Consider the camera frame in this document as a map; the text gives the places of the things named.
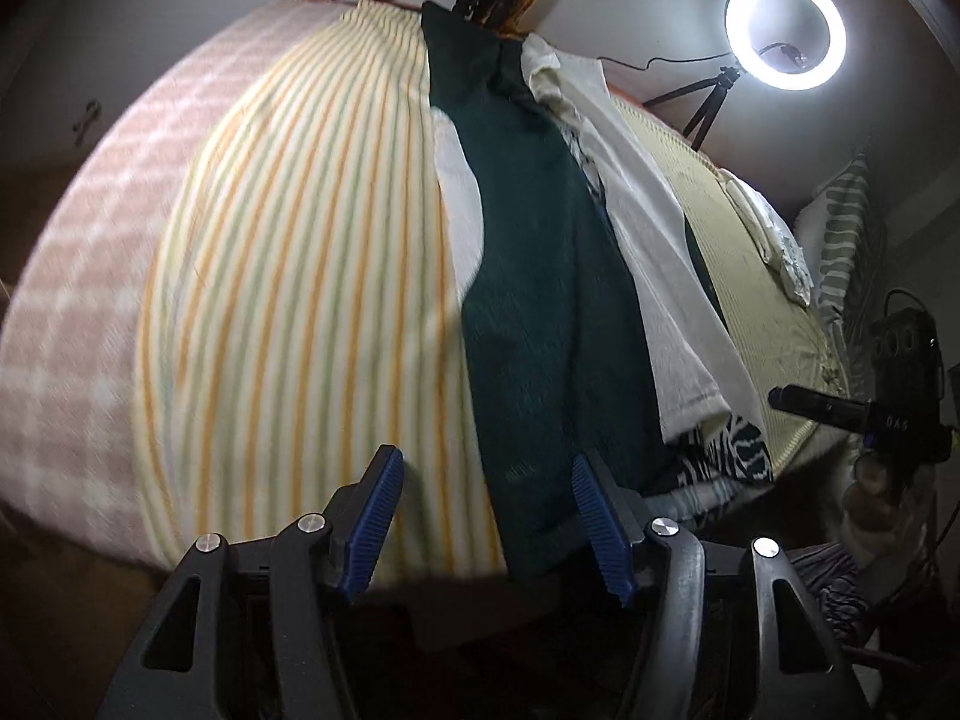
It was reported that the folded white cloth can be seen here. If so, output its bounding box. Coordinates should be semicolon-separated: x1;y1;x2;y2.
718;171;816;306

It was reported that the person's right hand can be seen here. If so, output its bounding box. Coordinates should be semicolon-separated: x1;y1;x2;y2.
840;456;927;567

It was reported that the green and white striped pillow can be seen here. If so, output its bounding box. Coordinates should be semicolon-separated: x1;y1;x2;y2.
793;154;887;350

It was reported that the black ring light tripod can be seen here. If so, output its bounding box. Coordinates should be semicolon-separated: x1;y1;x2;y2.
645;67;745;152

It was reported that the black ring light cable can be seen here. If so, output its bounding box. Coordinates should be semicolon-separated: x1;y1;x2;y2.
596;51;732;77

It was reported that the green and white tree-print t-shirt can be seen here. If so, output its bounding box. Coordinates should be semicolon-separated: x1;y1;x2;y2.
420;0;775;586

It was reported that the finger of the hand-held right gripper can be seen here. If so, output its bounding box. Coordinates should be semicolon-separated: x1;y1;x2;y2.
769;384;875;432

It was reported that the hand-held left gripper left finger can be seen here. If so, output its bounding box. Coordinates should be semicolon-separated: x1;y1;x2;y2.
101;444;406;720

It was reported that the person's dark striped clothing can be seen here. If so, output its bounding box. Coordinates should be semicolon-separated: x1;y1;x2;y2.
787;544;875;625

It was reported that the pink checkered blanket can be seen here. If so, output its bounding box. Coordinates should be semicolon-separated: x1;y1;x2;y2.
0;0;353;567

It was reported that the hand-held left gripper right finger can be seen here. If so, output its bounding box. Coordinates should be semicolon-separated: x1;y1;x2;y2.
571;450;871;720

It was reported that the yellow striped cloth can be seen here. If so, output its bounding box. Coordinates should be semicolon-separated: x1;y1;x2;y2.
135;0;507;586

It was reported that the white ring light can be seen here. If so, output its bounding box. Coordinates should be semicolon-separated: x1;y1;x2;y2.
724;0;848;91

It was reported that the olive striped mat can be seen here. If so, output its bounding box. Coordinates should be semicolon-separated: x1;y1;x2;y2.
611;96;852;477

